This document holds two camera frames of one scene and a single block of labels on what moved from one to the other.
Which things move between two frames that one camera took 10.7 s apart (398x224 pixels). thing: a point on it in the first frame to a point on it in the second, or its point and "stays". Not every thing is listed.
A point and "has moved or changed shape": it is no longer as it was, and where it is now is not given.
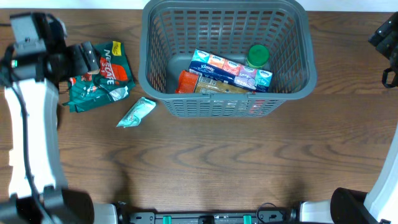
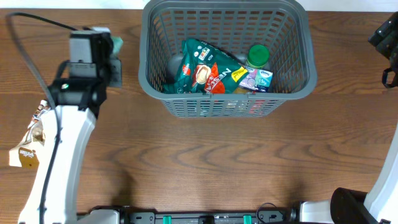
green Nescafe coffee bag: [113, 81] has moved or changed shape
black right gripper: [382, 35] stays
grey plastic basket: [170, 29] stays
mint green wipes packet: [142, 107] to [117, 43]
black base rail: [267, 214] stays
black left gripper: [77, 52] to [115, 77]
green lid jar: [258, 56] stays
